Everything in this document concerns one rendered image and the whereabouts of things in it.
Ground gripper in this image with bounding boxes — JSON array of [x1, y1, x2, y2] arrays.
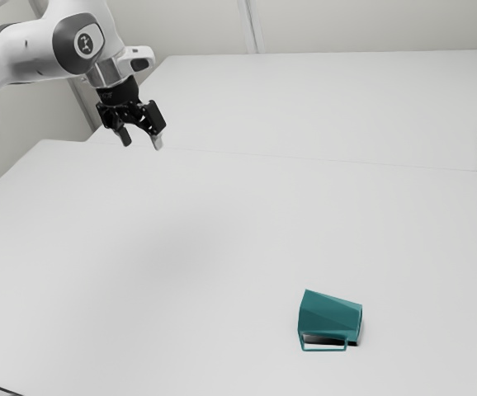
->
[[95, 78, 168, 152]]

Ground teal faceted mug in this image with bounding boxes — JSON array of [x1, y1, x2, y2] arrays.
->
[[296, 289, 364, 353]]

